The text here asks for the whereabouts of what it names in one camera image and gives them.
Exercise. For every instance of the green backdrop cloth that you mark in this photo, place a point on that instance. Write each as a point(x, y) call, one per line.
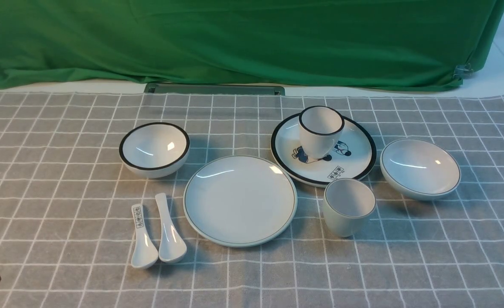
point(399, 45)

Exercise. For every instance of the pale green cup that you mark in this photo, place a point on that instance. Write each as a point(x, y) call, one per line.
point(347, 206)

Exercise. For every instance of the black-rimmed white cup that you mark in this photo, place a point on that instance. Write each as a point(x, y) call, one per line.
point(319, 130)

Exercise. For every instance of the black-rimmed white bowl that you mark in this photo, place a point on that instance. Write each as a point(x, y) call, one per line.
point(155, 150)

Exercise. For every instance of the grey checked tablecloth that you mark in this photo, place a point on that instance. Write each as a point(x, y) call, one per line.
point(67, 233)

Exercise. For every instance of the thin-rimmed white bowl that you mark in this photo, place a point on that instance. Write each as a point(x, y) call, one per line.
point(419, 169)

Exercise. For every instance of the metal backdrop clip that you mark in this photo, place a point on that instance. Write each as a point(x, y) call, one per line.
point(463, 71)

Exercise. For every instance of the white spoon with label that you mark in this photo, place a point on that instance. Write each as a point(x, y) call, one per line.
point(145, 253)

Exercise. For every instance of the plain white spoon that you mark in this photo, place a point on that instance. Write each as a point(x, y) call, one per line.
point(172, 248)

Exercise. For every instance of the black-rimmed illustrated plate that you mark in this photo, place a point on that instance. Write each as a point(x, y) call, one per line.
point(353, 156)

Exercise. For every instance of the plain white plate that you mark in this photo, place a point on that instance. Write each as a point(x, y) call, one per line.
point(240, 201)

